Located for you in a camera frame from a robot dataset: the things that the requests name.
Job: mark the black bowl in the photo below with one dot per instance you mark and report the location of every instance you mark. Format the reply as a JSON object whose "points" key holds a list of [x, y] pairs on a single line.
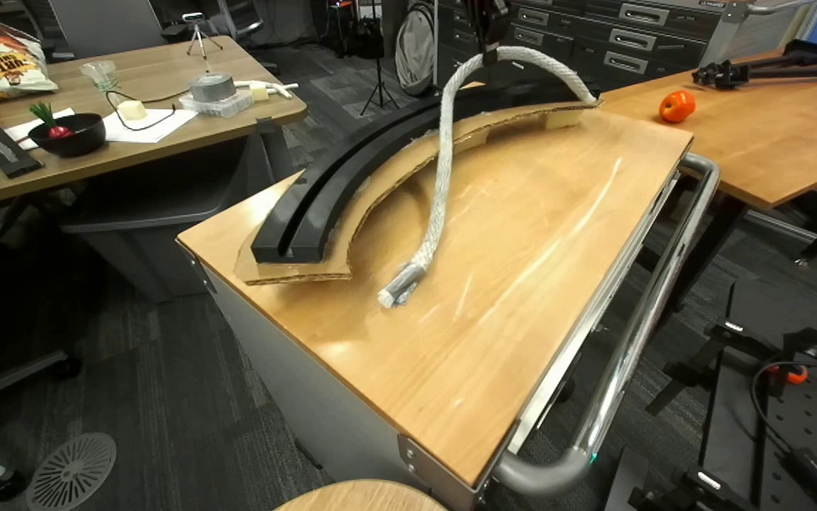
{"points": [[76, 134]]}

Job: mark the black curved foam track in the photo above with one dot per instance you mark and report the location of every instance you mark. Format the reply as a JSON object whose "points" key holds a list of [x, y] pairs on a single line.
{"points": [[301, 226]]}

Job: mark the white paper sheet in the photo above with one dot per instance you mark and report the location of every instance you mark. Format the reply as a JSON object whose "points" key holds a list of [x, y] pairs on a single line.
{"points": [[152, 125]]}

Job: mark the snack chip bag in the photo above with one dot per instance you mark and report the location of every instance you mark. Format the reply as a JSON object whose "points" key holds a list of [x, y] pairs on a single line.
{"points": [[25, 64]]}

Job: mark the round wooden stool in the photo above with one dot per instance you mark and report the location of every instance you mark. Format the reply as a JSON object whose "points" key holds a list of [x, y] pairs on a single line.
{"points": [[364, 496]]}

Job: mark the grey drawer cabinet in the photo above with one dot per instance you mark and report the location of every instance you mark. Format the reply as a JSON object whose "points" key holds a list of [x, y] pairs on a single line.
{"points": [[613, 43]]}

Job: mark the chrome cart handle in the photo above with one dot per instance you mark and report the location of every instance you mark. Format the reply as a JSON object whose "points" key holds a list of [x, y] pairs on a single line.
{"points": [[596, 422]]}

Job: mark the grey tape roll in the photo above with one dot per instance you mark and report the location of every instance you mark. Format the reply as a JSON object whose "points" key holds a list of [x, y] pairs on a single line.
{"points": [[212, 88]]}

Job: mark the orange fruit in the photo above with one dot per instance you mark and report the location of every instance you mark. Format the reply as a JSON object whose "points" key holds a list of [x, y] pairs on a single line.
{"points": [[676, 105]]}

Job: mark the wooden office desk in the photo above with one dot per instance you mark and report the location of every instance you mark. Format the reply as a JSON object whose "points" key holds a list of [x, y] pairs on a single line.
{"points": [[157, 77]]}

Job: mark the small camera tripod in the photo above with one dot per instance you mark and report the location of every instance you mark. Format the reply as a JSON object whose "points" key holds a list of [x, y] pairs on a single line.
{"points": [[199, 41]]}

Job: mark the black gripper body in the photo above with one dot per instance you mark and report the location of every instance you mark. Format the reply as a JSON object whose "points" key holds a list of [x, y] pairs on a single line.
{"points": [[489, 17]]}

